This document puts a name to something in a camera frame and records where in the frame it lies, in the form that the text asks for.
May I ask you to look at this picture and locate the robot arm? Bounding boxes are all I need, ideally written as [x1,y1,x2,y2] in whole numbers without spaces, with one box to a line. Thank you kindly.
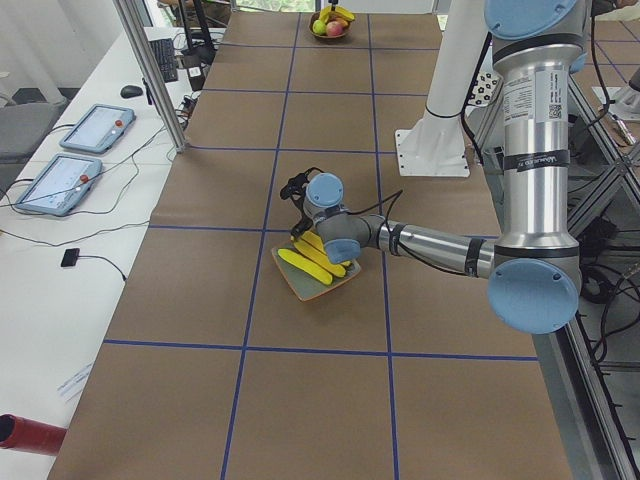
[280,1,591,334]

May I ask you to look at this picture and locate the wooden fruit basket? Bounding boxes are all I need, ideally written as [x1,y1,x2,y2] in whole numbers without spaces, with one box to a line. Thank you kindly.
[309,17,350,41]

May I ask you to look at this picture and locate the grey square plate orange rim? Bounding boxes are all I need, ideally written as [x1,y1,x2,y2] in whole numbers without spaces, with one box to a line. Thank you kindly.
[271,242,361,302]

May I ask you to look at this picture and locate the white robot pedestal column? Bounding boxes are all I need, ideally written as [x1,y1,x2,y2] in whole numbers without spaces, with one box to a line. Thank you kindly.
[399,0,494,171]

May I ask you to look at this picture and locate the banana in basket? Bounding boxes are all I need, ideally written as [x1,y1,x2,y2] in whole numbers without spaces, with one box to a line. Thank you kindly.
[318,4,355,24]

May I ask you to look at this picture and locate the blue teach pendant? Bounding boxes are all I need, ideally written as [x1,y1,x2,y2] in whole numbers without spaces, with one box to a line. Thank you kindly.
[14,153,103,216]
[59,104,136,154]

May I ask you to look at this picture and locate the small black puck device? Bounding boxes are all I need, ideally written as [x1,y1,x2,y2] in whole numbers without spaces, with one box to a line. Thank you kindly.
[60,248,80,268]

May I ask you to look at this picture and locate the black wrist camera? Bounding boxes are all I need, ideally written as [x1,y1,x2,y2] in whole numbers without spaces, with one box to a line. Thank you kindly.
[279,167,322,202]

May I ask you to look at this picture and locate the upper blue teach pendant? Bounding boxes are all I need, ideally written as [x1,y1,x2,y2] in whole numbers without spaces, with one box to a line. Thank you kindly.
[59,104,136,154]

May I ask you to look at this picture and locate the lower blue teach pendant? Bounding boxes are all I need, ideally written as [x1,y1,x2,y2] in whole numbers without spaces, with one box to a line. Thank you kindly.
[14,153,103,216]

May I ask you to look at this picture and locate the aluminium frame post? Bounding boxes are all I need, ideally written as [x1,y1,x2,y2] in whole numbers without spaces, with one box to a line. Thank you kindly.
[113,0,186,153]

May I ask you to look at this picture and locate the black keyboard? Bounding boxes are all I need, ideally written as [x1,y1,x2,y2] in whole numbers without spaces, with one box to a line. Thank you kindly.
[149,38,178,83]

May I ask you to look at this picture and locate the bright yellow banana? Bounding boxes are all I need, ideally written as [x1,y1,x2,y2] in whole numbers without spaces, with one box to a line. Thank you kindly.
[277,248,333,286]

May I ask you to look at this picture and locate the green red apple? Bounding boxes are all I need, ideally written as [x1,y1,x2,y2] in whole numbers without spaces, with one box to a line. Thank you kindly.
[326,20,347,38]

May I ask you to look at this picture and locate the black computer mouse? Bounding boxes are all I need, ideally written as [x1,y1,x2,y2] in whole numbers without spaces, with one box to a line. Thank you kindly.
[120,85,143,99]

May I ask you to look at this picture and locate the red cylinder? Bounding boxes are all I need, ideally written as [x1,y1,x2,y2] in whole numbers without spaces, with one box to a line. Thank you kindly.
[1,414,67,456]

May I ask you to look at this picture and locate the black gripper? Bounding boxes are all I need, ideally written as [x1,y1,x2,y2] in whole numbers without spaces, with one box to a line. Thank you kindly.
[290,197,320,238]

